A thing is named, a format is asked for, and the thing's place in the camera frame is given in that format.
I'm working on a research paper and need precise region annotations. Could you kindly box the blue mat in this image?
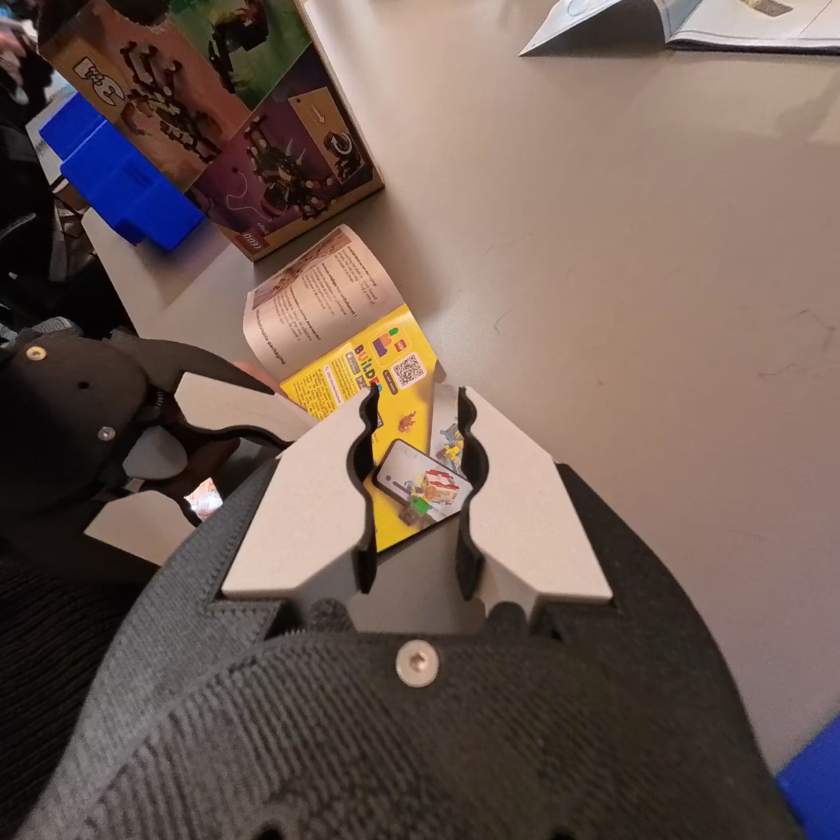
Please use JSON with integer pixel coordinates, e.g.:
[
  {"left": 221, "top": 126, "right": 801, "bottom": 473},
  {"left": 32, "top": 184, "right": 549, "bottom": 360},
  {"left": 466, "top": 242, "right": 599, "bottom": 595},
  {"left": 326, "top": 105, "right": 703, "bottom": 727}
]
[{"left": 774, "top": 715, "right": 840, "bottom": 840}]

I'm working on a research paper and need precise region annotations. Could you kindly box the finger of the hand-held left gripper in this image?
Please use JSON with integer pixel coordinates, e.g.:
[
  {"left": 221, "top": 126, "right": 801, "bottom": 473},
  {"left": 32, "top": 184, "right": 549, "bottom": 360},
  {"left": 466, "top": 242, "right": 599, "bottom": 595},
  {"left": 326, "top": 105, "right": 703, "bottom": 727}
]
[
  {"left": 84, "top": 489, "right": 219, "bottom": 567},
  {"left": 120, "top": 371, "right": 317, "bottom": 481}
]

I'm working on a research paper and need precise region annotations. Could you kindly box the person's dark knit clothing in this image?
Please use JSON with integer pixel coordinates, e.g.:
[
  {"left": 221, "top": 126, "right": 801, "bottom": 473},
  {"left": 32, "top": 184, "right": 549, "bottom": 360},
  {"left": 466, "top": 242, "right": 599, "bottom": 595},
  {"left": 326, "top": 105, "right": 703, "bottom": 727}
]
[{"left": 0, "top": 545, "right": 173, "bottom": 840}]

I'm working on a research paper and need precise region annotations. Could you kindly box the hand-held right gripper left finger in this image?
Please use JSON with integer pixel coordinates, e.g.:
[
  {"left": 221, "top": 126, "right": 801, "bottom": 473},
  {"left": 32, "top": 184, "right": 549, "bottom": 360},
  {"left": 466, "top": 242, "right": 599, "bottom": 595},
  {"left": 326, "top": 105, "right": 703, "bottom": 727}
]
[{"left": 220, "top": 384, "right": 383, "bottom": 602}]

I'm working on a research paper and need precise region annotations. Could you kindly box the lego set cardboard box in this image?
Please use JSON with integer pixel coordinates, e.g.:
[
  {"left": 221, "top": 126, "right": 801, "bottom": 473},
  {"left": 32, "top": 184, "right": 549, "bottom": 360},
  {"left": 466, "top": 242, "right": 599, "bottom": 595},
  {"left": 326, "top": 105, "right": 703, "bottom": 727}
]
[{"left": 38, "top": 0, "right": 385, "bottom": 263}]

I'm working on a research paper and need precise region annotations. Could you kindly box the blue plastic bin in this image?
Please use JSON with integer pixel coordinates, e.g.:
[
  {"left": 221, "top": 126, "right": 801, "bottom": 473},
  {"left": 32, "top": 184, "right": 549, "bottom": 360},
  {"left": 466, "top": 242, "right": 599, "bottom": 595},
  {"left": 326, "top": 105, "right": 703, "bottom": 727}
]
[{"left": 39, "top": 92, "right": 205, "bottom": 253}]

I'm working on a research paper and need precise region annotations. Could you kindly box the yellow lego instruction booklet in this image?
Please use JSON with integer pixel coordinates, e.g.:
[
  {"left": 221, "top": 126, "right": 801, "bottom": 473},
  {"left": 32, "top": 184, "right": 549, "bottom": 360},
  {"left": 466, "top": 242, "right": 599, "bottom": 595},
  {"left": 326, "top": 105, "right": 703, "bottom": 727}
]
[{"left": 243, "top": 223, "right": 475, "bottom": 553}]

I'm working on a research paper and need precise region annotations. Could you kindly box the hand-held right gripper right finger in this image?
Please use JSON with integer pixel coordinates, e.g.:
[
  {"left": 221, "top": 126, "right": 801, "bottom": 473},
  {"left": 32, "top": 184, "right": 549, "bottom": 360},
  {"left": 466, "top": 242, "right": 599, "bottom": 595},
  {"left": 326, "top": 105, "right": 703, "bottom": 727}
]
[{"left": 455, "top": 386, "right": 616, "bottom": 622}]

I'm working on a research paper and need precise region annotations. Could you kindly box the open grey instruction booklet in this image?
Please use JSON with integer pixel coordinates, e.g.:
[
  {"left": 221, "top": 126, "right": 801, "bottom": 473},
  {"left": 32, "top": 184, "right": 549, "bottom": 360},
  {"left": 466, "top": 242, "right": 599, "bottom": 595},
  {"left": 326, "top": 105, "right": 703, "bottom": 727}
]
[{"left": 518, "top": 0, "right": 840, "bottom": 56}]

